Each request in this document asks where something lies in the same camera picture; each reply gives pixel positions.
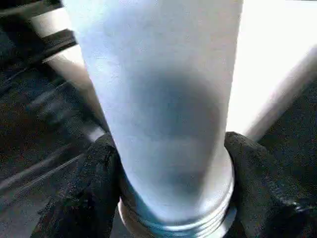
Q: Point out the white plastic table leg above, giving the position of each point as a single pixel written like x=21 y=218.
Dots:
x=153 y=74

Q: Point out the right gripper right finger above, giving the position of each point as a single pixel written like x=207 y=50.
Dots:
x=267 y=188

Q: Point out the white plastic table top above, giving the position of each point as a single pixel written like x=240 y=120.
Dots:
x=272 y=49

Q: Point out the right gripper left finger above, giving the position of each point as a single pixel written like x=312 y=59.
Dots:
x=84 y=193

